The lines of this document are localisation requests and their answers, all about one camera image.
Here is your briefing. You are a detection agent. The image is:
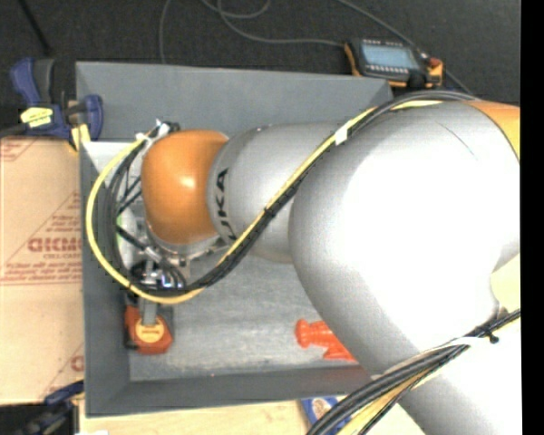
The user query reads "orange tape measure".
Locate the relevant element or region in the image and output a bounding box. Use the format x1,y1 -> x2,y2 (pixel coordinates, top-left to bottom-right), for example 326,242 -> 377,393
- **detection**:
122,304 -> 174,356

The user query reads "grey metal bin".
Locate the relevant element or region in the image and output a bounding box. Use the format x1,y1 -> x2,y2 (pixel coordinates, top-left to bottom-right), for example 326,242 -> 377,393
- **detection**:
74,60 -> 395,417

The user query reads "brown cardboard board red print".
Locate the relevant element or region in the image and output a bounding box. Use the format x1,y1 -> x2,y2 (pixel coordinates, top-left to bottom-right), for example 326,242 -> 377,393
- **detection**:
0,135 -> 87,408

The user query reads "orange-red plastic toy tool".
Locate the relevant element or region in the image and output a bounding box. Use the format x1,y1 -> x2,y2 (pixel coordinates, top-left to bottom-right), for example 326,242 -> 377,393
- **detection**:
294,318 -> 356,363

